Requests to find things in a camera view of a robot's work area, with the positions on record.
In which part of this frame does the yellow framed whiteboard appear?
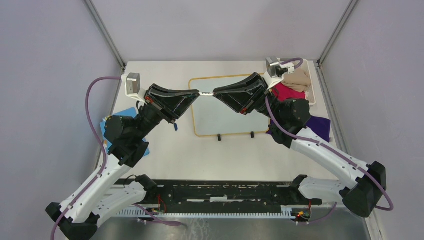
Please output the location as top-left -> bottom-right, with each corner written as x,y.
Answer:
188,74 -> 270,137

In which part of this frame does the white cable duct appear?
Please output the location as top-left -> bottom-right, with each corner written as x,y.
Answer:
116,206 -> 296,220

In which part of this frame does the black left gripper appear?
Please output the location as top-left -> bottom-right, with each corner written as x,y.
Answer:
134,82 -> 200,140

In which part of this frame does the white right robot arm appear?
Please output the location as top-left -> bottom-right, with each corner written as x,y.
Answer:
213,73 -> 388,218

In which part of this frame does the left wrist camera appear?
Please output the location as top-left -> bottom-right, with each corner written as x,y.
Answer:
121,72 -> 146,104

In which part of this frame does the purple cloth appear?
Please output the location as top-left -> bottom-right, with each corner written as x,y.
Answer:
266,116 -> 332,144

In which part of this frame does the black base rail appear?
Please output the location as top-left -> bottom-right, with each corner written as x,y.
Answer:
122,179 -> 323,215

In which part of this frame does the beige cloth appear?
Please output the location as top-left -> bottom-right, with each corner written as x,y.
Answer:
282,68 -> 312,93

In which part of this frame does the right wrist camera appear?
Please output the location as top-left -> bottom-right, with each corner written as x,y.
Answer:
262,56 -> 295,90

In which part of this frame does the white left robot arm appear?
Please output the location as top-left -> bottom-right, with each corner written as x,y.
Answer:
46,84 -> 201,240

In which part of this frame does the blue whiteboard marker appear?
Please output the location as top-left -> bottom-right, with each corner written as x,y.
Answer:
199,92 -> 214,97

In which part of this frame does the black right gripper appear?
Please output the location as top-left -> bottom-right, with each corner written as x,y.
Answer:
213,72 -> 283,123

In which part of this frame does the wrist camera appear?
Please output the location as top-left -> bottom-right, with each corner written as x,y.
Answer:
262,56 -> 295,90
121,72 -> 146,104

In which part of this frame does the white plastic basket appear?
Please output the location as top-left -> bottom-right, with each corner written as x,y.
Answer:
281,57 -> 316,105

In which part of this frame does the pink cloth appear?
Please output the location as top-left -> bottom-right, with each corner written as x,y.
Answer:
272,83 -> 306,102

